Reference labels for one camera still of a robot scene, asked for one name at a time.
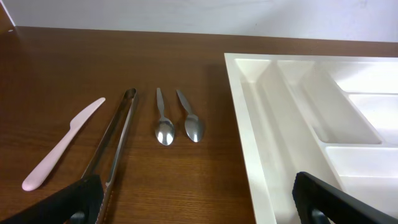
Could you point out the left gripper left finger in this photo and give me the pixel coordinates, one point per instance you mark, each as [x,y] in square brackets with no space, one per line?
[79,202]

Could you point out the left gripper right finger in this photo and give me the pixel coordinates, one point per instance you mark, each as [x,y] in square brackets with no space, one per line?
[319,202]

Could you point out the pink plastic knife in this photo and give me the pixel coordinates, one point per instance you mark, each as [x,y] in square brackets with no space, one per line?
[42,170]

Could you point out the long metal tongs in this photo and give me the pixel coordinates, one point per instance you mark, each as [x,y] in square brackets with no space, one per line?
[107,157]

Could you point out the white plastic cutlery tray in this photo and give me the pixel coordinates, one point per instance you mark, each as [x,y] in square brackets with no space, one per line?
[331,116]

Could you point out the small metal teaspoon left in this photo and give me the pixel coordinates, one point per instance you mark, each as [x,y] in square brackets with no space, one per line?
[165,130]

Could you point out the small metal teaspoon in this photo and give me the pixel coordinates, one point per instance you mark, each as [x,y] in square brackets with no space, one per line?
[165,130]
[193,126]

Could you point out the small metal teaspoon right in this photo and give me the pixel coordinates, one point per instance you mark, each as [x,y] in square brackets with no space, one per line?
[193,126]

